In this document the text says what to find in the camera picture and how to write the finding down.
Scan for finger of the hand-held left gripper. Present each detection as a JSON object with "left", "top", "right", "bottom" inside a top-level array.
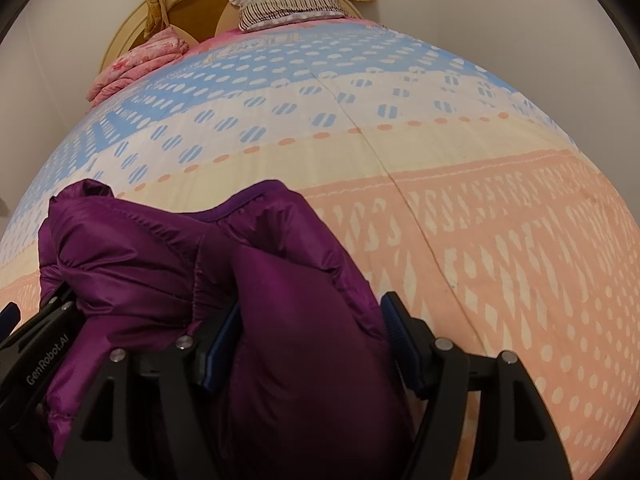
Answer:
[{"left": 20, "top": 285, "right": 80, "bottom": 330}]

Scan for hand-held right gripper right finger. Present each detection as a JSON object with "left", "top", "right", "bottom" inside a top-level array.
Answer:
[{"left": 380, "top": 291, "right": 573, "bottom": 480}]

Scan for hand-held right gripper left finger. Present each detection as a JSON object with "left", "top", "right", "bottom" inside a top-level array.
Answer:
[{"left": 52, "top": 305, "right": 243, "bottom": 480}]

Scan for purple puffer jacket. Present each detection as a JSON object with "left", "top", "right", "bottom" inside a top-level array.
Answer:
[{"left": 37, "top": 179, "right": 416, "bottom": 480}]

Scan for bed with dotted cover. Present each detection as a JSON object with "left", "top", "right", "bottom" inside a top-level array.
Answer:
[{"left": 0, "top": 17, "right": 640, "bottom": 480}]

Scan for folded pink floral quilt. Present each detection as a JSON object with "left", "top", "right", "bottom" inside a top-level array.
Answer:
[{"left": 86, "top": 27, "right": 191, "bottom": 107}]

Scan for cream wooden headboard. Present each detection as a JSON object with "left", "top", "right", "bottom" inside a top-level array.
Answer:
[{"left": 100, "top": 0, "right": 368, "bottom": 76}]

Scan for striped pillow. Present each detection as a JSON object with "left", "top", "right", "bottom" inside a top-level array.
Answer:
[{"left": 230, "top": 0, "right": 351, "bottom": 32}]

